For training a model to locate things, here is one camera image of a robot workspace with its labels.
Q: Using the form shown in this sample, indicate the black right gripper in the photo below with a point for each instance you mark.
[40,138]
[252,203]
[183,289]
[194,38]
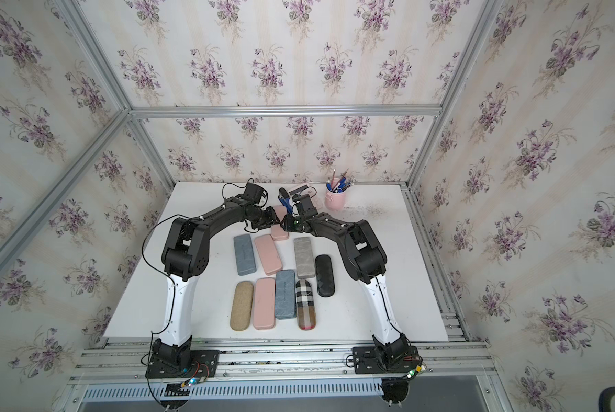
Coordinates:
[285,223]

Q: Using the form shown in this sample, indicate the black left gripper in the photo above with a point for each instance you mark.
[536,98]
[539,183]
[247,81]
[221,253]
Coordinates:
[270,219]

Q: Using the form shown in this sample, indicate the pink grey case back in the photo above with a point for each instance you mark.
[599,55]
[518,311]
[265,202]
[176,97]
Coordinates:
[277,232]

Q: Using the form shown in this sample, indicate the grey glasses case red glasses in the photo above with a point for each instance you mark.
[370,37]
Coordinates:
[304,258]

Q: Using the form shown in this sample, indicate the pink case white glasses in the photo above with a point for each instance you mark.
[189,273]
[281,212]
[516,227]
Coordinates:
[268,254]

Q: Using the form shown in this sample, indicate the grey case yellow lining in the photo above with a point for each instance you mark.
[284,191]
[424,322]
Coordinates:
[244,255]

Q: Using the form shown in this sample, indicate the black tan glasses case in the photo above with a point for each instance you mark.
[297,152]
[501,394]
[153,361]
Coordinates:
[325,276]

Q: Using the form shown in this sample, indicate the teal glasses case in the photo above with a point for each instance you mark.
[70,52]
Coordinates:
[285,295]

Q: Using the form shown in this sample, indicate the plaid glasses case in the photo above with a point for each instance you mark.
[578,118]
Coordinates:
[304,298]

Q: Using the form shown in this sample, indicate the beige glasses case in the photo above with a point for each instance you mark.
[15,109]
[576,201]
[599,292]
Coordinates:
[242,305]

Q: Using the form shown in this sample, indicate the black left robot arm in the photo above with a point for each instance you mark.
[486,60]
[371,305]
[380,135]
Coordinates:
[185,256]

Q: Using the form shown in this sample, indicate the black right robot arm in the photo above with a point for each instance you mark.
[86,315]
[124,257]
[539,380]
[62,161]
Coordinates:
[364,260]

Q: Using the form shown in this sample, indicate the blue stapler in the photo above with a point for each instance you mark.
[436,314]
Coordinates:
[285,199]

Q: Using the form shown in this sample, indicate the pink pen cup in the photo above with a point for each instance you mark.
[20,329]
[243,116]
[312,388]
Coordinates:
[335,201]

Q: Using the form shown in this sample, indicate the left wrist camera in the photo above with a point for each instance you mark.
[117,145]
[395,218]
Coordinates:
[255,194]

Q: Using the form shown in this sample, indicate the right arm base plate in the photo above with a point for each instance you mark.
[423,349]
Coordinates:
[367,360]

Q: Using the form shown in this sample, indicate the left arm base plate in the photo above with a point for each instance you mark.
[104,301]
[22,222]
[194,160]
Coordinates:
[201,364]

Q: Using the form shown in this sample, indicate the aluminium rail frame front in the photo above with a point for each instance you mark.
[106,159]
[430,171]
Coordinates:
[237,371]

